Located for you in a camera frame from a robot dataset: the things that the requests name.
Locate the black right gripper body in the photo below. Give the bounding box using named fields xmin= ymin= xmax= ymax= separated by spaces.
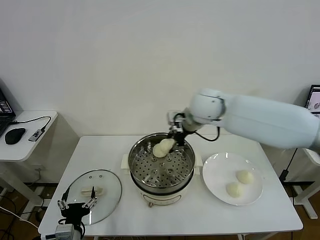
xmin=176 ymin=124 xmax=188 ymax=141

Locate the white electric cooker pot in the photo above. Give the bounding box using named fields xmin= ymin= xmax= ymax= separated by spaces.
xmin=121 ymin=151 xmax=203 ymax=208

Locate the round white plate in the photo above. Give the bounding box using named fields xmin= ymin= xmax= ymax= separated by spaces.
xmin=201 ymin=152 xmax=264 ymax=207

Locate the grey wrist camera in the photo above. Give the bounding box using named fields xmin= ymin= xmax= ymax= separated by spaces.
xmin=54 ymin=224 xmax=76 ymax=240
xmin=166 ymin=110 xmax=186 ymax=127

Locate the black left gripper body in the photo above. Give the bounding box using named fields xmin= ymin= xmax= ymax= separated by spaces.
xmin=60 ymin=202 xmax=90 ymax=226

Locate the grey laptop with image windows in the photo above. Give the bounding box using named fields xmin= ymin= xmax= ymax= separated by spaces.
xmin=306 ymin=84 xmax=320 ymax=116

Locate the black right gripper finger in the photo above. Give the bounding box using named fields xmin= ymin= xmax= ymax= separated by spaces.
xmin=174 ymin=134 xmax=186 ymax=147
xmin=167 ymin=124 xmax=180 ymax=138

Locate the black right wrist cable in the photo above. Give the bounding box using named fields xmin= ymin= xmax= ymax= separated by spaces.
xmin=192 ymin=126 xmax=221 ymax=142

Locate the white side desk with mouse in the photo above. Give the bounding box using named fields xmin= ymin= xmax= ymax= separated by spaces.
xmin=0 ymin=111 xmax=59 ymax=210

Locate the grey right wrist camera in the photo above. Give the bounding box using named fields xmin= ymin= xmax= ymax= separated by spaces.
xmin=166 ymin=110 xmax=186 ymax=127

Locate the black usb hub cable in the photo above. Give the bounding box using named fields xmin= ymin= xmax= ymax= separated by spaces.
xmin=9 ymin=116 xmax=53 ymax=133

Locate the black laptop with dark screen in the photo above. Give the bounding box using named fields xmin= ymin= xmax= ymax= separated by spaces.
xmin=0 ymin=79 xmax=17 ymax=137

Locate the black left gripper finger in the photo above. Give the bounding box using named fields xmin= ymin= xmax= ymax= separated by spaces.
xmin=56 ymin=187 xmax=71 ymax=210
xmin=83 ymin=185 xmax=99 ymax=209

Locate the perforated steel steamer basket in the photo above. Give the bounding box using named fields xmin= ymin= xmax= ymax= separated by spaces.
xmin=128 ymin=133 xmax=196 ymax=189

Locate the small grey usb hub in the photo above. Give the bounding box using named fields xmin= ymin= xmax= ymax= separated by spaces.
xmin=28 ymin=129 xmax=44 ymax=143

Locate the glass lid with white handle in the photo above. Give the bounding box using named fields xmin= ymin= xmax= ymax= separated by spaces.
xmin=62 ymin=169 xmax=123 ymax=227

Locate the black computer mouse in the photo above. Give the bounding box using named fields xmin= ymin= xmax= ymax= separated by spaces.
xmin=4 ymin=128 xmax=27 ymax=145

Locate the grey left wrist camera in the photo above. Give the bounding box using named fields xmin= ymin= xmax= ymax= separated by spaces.
xmin=54 ymin=224 xmax=76 ymax=240

